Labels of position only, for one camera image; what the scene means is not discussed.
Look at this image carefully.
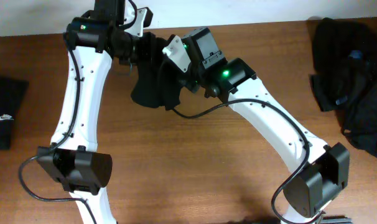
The black t-shirt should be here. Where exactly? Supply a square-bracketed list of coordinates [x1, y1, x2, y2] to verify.
[131, 32, 182, 111]

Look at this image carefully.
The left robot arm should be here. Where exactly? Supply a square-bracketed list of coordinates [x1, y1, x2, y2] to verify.
[36, 1, 153, 223]

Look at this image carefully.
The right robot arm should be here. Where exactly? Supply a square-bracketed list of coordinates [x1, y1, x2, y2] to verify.
[163, 27, 350, 223]

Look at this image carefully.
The folded black Nike garment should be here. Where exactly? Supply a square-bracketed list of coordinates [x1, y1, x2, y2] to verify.
[0, 77, 29, 150]

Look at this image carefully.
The black clothes pile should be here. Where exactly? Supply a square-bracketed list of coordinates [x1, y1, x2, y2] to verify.
[310, 17, 377, 157]

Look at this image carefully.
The right black camera cable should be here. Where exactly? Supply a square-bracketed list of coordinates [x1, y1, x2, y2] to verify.
[171, 98, 326, 224]

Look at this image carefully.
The black camera cable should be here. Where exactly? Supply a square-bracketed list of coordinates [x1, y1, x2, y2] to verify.
[18, 0, 139, 224]
[171, 98, 326, 224]

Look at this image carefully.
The left black camera cable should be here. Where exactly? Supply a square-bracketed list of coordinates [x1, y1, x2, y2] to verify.
[18, 0, 139, 224]

